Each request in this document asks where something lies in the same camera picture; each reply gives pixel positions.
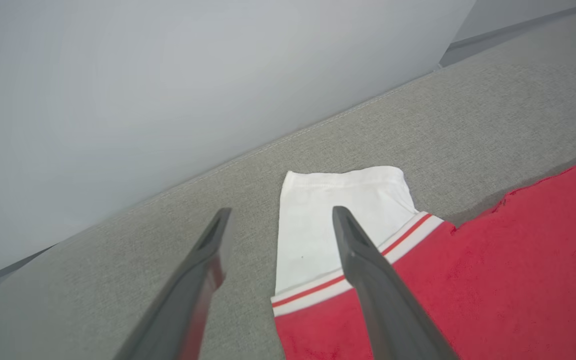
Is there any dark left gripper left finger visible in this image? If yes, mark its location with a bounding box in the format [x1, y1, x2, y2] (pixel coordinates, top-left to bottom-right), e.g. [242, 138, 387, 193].
[113, 207, 234, 360]

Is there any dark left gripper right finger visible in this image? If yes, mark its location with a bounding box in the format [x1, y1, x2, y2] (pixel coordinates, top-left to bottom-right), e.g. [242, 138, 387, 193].
[332, 205, 462, 360]

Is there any red and white jersey shirt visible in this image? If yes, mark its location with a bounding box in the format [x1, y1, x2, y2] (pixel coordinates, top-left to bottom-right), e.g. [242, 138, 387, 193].
[270, 155, 576, 360]

